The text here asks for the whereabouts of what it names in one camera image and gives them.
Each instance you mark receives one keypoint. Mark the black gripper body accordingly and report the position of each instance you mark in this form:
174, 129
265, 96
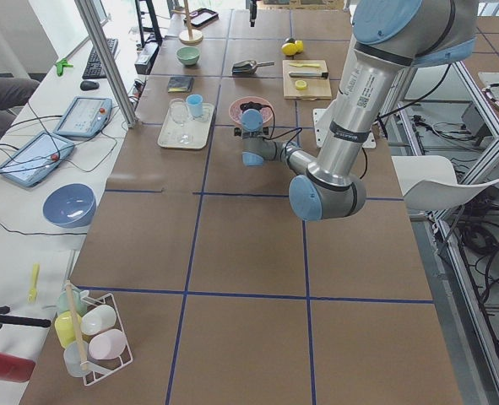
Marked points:
249, 105

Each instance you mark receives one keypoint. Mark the silver metal ice scoop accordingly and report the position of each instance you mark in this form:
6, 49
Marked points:
248, 67

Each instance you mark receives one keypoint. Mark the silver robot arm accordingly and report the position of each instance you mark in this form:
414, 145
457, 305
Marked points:
387, 37
253, 10

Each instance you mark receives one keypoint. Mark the light blue plastic cup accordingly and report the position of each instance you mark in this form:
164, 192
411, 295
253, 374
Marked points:
195, 105

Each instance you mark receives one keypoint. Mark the half lemon slice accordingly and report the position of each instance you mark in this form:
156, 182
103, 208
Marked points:
300, 84

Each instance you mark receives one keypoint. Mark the wooden cutting board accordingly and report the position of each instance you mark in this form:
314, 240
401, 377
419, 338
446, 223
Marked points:
317, 89

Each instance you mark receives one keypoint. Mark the yellow plastic knife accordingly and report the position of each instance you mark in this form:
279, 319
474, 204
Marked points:
305, 65

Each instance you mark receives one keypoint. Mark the yellow lemon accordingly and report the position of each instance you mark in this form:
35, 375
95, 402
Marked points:
299, 45
289, 49

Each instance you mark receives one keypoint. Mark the clear wine glass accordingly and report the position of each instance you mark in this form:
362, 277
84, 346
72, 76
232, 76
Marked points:
179, 115

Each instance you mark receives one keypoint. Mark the steel rod with black cap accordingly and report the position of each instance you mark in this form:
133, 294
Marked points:
310, 75

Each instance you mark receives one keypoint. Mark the cream bear serving tray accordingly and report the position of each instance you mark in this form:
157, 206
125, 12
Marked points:
198, 128

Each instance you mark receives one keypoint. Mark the grey folded cloth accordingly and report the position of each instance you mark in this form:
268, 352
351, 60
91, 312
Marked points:
180, 84

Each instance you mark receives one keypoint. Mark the light green bowl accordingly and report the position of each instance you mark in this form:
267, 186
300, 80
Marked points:
188, 55

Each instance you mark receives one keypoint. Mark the wooden mug tree stand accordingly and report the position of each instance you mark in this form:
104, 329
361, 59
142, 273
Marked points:
189, 36

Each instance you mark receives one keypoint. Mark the black computer mouse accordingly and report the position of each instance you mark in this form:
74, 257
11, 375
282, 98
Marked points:
88, 85

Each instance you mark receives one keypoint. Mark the far blue teach pendant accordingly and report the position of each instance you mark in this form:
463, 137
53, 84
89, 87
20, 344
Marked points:
85, 117

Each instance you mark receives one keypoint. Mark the blue teach pendant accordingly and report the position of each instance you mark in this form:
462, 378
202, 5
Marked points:
37, 159
85, 117

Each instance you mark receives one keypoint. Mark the green plastic clip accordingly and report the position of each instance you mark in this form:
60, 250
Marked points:
61, 65

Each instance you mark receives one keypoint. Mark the white plastic chair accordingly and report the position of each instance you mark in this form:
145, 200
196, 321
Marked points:
429, 183

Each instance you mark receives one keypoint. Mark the large blue bowl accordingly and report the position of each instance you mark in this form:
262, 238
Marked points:
71, 206

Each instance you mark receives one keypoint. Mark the near blue teach pendant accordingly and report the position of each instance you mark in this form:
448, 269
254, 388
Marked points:
37, 159

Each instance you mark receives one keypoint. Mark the red bottle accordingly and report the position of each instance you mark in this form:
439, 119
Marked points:
15, 369

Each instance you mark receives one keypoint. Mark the aluminium frame post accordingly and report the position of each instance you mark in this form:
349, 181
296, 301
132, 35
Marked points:
93, 26

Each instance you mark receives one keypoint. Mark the white wire cup rack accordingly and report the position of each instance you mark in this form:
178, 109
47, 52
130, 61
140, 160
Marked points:
92, 335

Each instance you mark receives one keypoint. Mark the black camera tripod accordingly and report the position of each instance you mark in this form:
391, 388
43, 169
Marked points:
7, 319

